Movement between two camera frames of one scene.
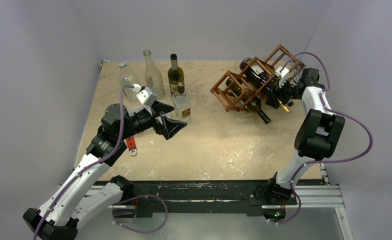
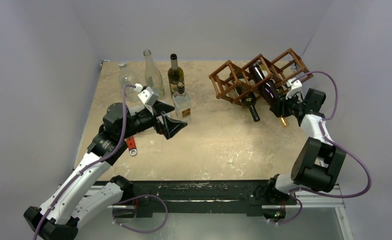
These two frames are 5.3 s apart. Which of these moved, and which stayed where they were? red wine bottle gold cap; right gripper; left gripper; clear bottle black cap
Moved: red wine bottle gold cap; right gripper
Stayed: left gripper; clear bottle black cap
